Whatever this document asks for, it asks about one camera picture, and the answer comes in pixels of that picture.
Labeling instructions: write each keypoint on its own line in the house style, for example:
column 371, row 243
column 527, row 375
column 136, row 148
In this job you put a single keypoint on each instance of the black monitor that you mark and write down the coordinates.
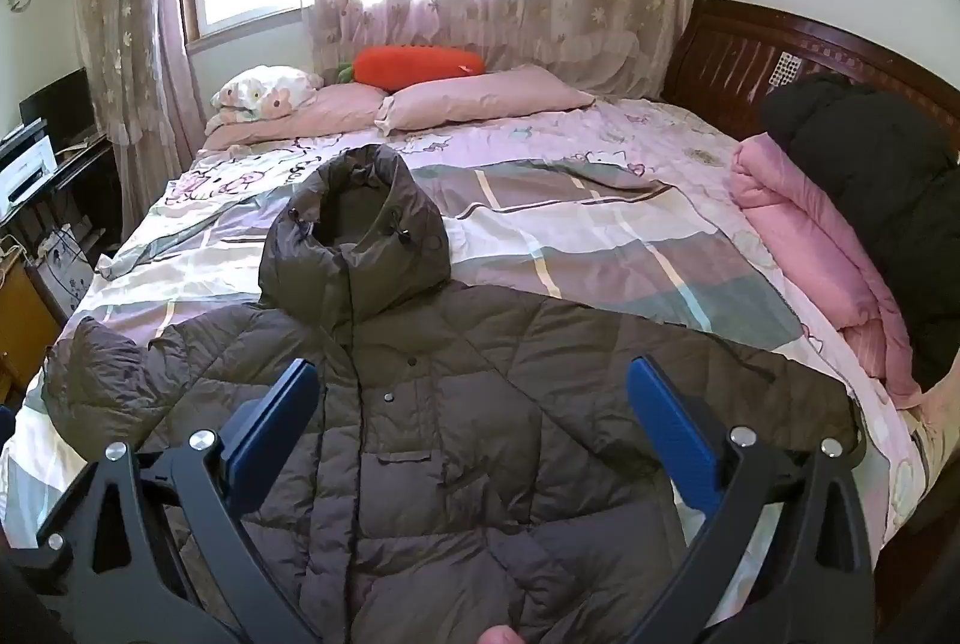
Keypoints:
column 60, row 104

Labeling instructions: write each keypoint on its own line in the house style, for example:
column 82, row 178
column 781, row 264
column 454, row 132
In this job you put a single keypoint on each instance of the person's right hand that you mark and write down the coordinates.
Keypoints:
column 497, row 636

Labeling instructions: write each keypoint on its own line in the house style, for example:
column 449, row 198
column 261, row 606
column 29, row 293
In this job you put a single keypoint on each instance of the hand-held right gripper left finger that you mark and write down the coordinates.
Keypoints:
column 264, row 434

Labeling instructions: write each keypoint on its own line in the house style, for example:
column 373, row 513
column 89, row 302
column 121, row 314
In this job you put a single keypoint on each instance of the olive-brown puffer jacket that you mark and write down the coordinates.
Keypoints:
column 450, row 389

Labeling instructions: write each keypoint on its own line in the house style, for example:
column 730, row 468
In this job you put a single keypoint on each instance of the floral cartoon pillow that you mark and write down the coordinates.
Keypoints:
column 262, row 89

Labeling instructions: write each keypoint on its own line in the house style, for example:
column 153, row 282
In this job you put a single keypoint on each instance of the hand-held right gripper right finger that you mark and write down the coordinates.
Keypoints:
column 675, row 434

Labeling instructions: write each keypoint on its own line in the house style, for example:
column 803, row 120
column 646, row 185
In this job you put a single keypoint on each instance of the orange carrot plush pillow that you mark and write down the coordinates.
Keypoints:
column 412, row 66

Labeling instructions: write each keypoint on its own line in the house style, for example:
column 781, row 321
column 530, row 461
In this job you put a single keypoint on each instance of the white sticker sheet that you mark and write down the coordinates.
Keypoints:
column 784, row 68

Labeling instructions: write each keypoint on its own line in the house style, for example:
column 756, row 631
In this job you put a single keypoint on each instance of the small pink pillow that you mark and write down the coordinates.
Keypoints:
column 330, row 107

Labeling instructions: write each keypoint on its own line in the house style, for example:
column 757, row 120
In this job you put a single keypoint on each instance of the black coat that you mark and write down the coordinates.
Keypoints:
column 862, row 164

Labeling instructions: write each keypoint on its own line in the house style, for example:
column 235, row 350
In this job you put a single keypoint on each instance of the dark desk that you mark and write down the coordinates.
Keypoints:
column 82, row 164

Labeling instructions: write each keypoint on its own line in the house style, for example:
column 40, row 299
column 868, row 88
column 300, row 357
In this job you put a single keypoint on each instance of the large pink pillow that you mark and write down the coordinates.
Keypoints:
column 487, row 100

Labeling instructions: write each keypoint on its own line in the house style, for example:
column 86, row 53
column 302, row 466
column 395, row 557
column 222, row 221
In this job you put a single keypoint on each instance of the yellow wooden cabinet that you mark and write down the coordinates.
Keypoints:
column 22, row 329

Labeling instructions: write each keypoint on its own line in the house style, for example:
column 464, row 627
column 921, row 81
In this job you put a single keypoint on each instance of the dark wooden headboard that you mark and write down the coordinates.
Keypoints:
column 720, row 59

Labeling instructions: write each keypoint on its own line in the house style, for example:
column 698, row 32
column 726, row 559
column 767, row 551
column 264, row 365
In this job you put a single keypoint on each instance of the pink floral drape curtain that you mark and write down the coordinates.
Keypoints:
column 127, row 14

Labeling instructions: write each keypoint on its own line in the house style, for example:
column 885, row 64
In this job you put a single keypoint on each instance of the folded pink quilt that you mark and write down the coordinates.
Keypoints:
column 810, row 239

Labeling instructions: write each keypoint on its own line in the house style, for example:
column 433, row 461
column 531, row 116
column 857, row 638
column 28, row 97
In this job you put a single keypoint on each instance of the white printer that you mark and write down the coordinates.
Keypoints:
column 26, row 164

